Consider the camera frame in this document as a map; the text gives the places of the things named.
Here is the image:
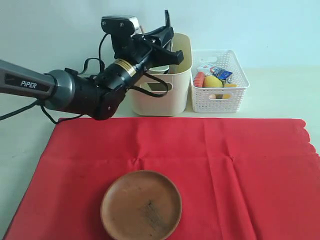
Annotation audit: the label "white perforated plastic basket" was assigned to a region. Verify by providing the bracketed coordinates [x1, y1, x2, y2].
[190, 49, 250, 113]

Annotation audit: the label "brown wooden plate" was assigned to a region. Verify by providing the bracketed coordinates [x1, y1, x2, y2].
[100, 170, 183, 240]

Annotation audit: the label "white ceramic floral bowl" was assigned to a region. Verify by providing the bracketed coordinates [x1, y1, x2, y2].
[147, 65, 170, 75]

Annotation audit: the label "steel table knife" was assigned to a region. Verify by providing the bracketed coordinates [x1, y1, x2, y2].
[164, 9, 171, 28]

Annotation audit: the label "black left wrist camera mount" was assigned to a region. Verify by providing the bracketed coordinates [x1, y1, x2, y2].
[101, 14, 140, 37]

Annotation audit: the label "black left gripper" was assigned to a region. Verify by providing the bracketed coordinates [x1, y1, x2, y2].
[94, 26, 184, 90]

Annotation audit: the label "red tablecloth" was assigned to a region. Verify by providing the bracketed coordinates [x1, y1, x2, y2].
[4, 117, 320, 240]

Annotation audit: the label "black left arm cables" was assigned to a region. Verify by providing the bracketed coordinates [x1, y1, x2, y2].
[0, 32, 171, 126]

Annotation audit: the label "yellow cheese wedge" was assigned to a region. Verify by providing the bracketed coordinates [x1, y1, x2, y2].
[222, 83, 237, 99]

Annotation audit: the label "red grilled sausage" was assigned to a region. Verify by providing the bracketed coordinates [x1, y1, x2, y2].
[193, 71, 205, 88]

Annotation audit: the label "yellow lemon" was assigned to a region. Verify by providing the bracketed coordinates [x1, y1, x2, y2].
[202, 75, 223, 88]

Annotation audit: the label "cream plastic storage bin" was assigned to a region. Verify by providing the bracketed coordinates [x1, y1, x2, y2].
[128, 33, 193, 116]

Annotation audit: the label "blue white milk carton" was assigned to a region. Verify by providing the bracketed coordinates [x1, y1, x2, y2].
[196, 62, 233, 84]

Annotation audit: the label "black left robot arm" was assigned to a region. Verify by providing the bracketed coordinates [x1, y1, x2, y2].
[0, 25, 184, 121]

